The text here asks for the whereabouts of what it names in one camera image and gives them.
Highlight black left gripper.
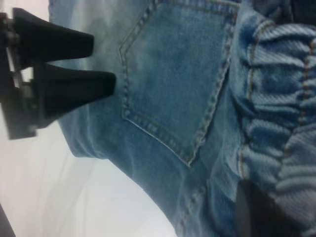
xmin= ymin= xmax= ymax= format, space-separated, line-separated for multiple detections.
xmin=0 ymin=7 xmax=117 ymax=140

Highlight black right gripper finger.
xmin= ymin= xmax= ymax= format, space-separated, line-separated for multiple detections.
xmin=236 ymin=180 xmax=316 ymax=237

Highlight blue denim jeans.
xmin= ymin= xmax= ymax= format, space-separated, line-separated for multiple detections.
xmin=48 ymin=0 xmax=316 ymax=237

